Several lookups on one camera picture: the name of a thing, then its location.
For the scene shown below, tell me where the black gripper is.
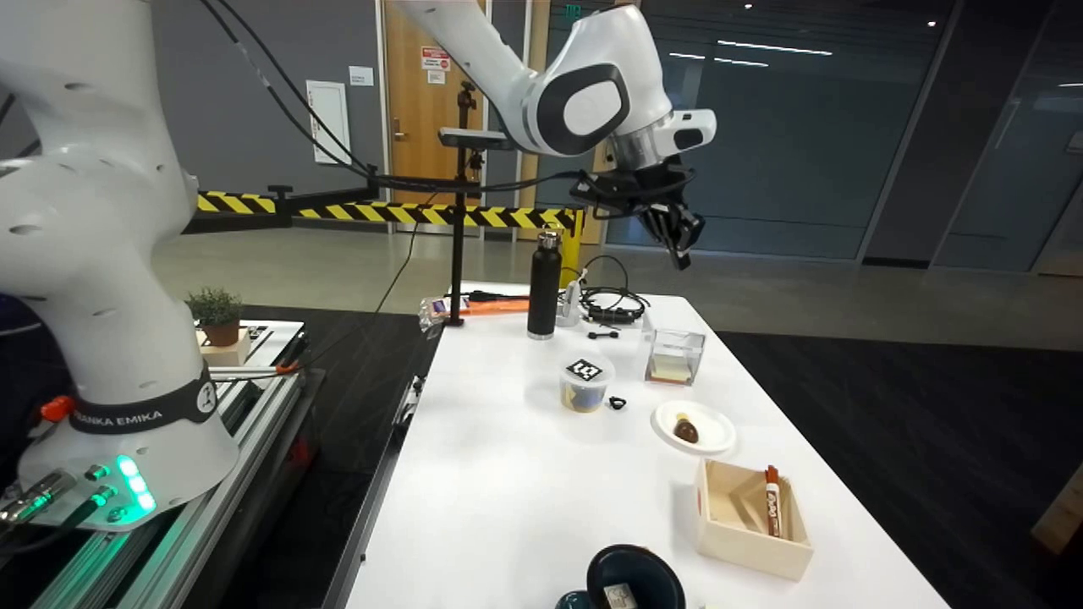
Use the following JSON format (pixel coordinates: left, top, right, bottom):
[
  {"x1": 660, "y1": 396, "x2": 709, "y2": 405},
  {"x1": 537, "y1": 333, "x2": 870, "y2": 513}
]
[{"x1": 626, "y1": 159, "x2": 709, "y2": 270}]

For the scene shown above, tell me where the clear plastic bowl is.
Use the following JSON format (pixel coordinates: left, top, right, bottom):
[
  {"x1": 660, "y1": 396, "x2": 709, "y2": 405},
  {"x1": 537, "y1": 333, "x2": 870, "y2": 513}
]
[{"x1": 559, "y1": 365, "x2": 614, "y2": 418}]

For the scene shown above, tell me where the dark teal bowl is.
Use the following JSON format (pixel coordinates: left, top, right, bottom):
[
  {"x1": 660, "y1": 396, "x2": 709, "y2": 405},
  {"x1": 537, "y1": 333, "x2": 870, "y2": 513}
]
[{"x1": 585, "y1": 543, "x2": 691, "y2": 609}]

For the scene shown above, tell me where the yellow floor sign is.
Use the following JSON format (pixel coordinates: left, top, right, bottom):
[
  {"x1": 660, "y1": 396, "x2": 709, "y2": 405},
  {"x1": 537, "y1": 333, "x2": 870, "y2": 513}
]
[{"x1": 559, "y1": 206, "x2": 590, "y2": 291}]

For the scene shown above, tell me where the clear square container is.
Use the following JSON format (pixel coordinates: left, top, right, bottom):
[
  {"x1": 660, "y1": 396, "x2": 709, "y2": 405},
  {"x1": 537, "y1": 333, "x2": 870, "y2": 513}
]
[{"x1": 643, "y1": 325, "x2": 710, "y2": 389}]

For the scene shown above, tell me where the black bottle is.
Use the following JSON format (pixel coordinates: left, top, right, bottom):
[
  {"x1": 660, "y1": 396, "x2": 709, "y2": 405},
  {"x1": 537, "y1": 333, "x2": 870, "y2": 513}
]
[{"x1": 525, "y1": 226, "x2": 567, "y2": 338}]

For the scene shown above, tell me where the orange package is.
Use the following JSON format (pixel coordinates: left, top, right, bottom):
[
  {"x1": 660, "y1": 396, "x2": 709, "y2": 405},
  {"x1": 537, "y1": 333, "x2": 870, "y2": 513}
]
[{"x1": 462, "y1": 287, "x2": 535, "y2": 317}]

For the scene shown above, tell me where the white round plate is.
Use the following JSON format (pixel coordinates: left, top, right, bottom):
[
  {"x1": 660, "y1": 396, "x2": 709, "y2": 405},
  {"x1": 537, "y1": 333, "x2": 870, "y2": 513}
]
[{"x1": 649, "y1": 396, "x2": 743, "y2": 459}]

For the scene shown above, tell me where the red marker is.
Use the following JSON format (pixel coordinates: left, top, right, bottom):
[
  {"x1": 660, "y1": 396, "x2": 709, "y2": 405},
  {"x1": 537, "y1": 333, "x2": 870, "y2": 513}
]
[{"x1": 763, "y1": 459, "x2": 788, "y2": 538}]

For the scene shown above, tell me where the wooden door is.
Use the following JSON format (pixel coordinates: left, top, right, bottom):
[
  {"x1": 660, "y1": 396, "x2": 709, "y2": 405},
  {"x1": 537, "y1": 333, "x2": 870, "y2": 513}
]
[{"x1": 376, "y1": 0, "x2": 535, "y2": 206}]

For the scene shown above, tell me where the yellow black striped barrier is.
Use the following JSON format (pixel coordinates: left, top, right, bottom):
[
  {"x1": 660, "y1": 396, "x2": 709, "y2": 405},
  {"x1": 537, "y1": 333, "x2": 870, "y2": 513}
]
[{"x1": 190, "y1": 188, "x2": 585, "y2": 237}]

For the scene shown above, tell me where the small potted plant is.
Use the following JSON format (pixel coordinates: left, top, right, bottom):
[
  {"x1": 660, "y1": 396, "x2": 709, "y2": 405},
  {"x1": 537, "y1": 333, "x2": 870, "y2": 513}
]
[{"x1": 182, "y1": 285, "x2": 247, "y2": 353}]

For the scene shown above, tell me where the wooden furniture piece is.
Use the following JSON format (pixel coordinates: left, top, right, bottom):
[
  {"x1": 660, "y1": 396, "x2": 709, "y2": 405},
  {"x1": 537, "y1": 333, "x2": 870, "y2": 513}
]
[{"x1": 1029, "y1": 459, "x2": 1083, "y2": 560}]

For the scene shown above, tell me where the black coiled cable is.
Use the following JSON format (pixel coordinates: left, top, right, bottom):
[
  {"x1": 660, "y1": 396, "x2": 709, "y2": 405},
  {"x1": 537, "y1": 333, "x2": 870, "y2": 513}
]
[{"x1": 577, "y1": 251, "x2": 649, "y2": 327}]

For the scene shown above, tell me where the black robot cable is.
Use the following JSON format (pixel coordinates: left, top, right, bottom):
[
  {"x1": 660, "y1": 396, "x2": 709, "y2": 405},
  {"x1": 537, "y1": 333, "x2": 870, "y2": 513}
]
[{"x1": 201, "y1": 0, "x2": 597, "y2": 206}]

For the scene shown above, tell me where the black camera pole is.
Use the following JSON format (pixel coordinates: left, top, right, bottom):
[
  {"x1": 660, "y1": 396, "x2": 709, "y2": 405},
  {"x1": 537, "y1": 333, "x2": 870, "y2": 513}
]
[{"x1": 447, "y1": 78, "x2": 475, "y2": 333}]

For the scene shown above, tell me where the black stereo camera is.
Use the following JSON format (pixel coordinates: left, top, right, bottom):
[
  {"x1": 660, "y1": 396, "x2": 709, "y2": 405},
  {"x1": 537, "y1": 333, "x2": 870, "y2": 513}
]
[{"x1": 437, "y1": 126, "x2": 510, "y2": 154}]

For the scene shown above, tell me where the white wall notice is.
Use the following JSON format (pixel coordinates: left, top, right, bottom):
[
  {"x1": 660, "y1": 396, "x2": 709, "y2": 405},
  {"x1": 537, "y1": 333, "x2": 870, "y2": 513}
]
[{"x1": 306, "y1": 78, "x2": 357, "y2": 168}]

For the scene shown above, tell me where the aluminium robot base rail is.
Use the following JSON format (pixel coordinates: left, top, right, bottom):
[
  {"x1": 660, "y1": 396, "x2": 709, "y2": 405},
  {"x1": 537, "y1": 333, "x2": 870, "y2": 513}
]
[{"x1": 0, "y1": 317, "x2": 326, "y2": 609}]

